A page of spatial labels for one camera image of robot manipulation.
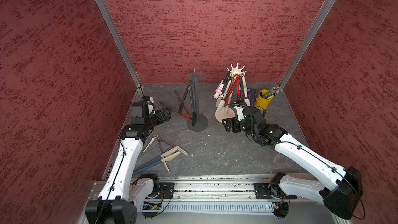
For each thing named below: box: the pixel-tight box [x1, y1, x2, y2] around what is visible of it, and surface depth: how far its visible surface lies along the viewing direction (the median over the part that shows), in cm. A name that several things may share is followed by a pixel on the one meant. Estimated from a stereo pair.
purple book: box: [247, 87, 258, 104], surface depth 116 cm
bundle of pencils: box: [262, 86, 280, 100], surface depth 99 cm
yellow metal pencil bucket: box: [254, 89, 274, 110], surface depth 104 cm
